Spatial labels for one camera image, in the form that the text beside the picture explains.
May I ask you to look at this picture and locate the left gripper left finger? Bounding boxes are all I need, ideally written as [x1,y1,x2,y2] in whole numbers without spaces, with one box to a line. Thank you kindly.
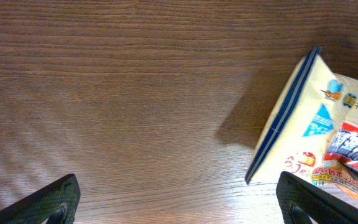
[0,174,81,224]

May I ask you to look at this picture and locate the yellow wet wipes pack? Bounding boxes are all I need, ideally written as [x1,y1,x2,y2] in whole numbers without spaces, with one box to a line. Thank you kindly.
[245,47,358,200]

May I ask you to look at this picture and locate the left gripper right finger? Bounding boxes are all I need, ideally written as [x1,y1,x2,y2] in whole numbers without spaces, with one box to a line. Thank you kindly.
[276,172,358,224]

